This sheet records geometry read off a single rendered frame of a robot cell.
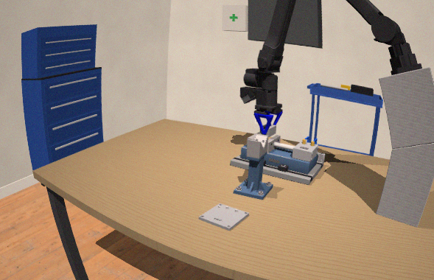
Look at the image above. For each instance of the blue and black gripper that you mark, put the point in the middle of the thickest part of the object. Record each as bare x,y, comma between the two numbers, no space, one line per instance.
270,108

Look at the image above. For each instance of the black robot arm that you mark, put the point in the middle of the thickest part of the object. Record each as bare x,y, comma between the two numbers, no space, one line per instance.
383,28

